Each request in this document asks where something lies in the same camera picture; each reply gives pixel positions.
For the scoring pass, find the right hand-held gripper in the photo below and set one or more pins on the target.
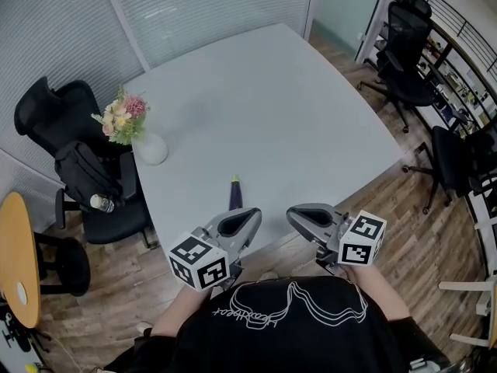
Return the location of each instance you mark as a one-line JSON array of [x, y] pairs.
[[361, 243]]

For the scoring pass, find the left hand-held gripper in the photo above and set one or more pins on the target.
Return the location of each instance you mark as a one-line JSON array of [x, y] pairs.
[[198, 262]]

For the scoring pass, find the purple eggplant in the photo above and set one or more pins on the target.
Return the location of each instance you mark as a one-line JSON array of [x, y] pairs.
[[235, 194]]

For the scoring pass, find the person's left forearm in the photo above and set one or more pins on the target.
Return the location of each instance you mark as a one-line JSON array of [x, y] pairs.
[[174, 313]]

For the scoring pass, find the person's right forearm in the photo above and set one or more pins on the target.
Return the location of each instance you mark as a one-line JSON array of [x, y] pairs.
[[382, 290]]

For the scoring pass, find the white square table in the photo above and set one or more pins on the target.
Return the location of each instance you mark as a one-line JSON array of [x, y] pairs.
[[272, 111]]

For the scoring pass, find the person's grey shoe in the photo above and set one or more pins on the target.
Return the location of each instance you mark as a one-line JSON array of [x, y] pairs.
[[268, 276]]

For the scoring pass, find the person's black printed t-shirt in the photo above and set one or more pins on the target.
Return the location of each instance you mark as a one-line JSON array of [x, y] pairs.
[[291, 340]]

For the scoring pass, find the clear water bottle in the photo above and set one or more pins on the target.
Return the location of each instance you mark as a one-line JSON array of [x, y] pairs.
[[101, 203]]

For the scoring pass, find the black mesh office chair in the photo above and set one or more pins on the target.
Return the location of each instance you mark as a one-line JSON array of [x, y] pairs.
[[407, 25], [50, 107], [450, 157]]

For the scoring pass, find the pink and yellow flower bouquet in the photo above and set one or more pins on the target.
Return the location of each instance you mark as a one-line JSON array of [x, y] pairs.
[[124, 115]]

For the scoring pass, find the black backpack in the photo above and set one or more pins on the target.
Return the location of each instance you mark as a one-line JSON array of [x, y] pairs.
[[83, 173]]

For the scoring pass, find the black shelf rack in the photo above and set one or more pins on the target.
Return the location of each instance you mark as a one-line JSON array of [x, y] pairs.
[[454, 80]]

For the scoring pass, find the frosted glass door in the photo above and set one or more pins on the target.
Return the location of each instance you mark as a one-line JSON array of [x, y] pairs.
[[345, 6]]

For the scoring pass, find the round wooden table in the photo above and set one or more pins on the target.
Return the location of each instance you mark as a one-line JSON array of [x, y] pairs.
[[17, 247]]

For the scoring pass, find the small white round object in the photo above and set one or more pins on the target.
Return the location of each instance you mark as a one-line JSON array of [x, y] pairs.
[[21, 292]]

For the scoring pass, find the black metal railing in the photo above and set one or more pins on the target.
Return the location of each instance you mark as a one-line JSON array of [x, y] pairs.
[[454, 18]]

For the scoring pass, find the black equipment pile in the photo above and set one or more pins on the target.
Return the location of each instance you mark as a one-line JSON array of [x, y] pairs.
[[17, 344]]

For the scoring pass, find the white wooden frame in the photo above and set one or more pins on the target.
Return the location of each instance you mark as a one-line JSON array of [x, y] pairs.
[[487, 286]]

